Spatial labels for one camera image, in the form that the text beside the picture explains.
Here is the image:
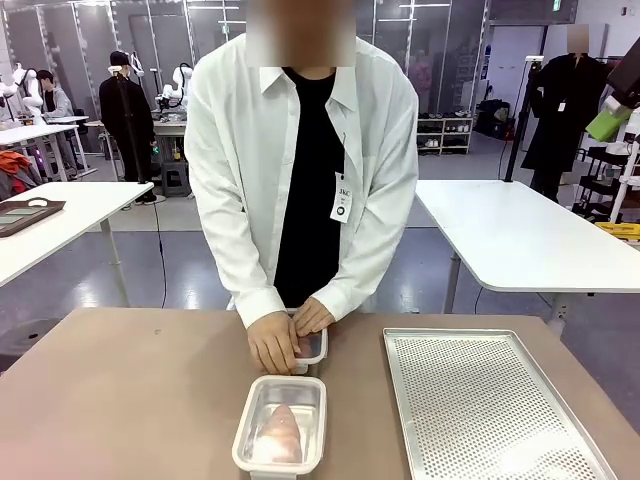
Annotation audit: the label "person's right sleeved forearm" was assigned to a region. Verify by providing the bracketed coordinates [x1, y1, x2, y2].
[207, 209, 292, 331]

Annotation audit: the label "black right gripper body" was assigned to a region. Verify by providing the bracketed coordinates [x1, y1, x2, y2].
[606, 44, 640, 109]

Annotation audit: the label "black shelving cart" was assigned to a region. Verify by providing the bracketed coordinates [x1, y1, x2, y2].
[578, 144, 640, 224]

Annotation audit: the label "figure in black coat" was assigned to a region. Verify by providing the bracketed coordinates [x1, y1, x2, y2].
[519, 24, 614, 202]

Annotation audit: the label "black bags pile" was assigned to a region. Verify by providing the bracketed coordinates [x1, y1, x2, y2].
[477, 99, 517, 142]

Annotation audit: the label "white hanging name tag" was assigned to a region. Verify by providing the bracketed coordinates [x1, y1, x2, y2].
[329, 171, 354, 222]

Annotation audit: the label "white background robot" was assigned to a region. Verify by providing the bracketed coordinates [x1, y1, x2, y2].
[0, 62, 45, 127]

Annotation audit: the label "person's right hand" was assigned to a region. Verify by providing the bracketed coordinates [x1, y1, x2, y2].
[246, 314, 302, 376]

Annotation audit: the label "seated person in grey hoodie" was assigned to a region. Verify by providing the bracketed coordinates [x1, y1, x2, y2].
[37, 69, 75, 120]

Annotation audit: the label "wooden shoe rack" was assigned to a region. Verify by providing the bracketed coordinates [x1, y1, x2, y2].
[417, 115, 475, 155]

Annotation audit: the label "white table with brown tray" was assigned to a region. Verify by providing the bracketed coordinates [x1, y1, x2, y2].
[0, 180, 155, 307]

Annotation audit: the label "thin black floor cable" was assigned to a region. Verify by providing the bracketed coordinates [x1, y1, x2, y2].
[152, 199, 166, 307]

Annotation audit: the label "person in black cap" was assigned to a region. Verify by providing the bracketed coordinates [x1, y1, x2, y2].
[98, 49, 157, 206]

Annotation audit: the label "brown serving tray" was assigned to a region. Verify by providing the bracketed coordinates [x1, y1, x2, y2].
[0, 197, 67, 239]

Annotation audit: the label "perforated metal baking tray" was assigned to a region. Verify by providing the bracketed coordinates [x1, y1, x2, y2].
[382, 327, 619, 480]

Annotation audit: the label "orange cloth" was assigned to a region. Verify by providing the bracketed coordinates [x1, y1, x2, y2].
[0, 149, 32, 195]

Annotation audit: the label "person's left hand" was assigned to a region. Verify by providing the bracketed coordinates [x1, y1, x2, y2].
[291, 296, 336, 336]

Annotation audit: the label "white background robot arms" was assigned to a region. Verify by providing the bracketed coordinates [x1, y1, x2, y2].
[153, 62, 194, 112]

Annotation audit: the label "black stand with white top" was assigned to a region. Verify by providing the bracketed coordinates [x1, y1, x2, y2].
[502, 55, 546, 184]

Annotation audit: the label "person in white shirt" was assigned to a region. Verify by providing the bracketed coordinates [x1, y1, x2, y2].
[183, 0, 420, 331]

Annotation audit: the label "white background desk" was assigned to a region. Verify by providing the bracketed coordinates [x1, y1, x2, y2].
[0, 115, 97, 182]

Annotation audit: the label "yellow crate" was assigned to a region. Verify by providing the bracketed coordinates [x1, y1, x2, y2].
[594, 221, 640, 246]

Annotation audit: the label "rectangular steel container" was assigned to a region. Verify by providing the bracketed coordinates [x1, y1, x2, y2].
[231, 374, 327, 474]
[284, 308, 330, 374]

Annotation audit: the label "dark step stool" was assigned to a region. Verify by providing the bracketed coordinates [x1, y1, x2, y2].
[159, 163, 192, 199]

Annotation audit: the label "person's left sleeved forearm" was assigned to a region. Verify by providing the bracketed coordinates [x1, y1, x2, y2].
[314, 199, 416, 317]

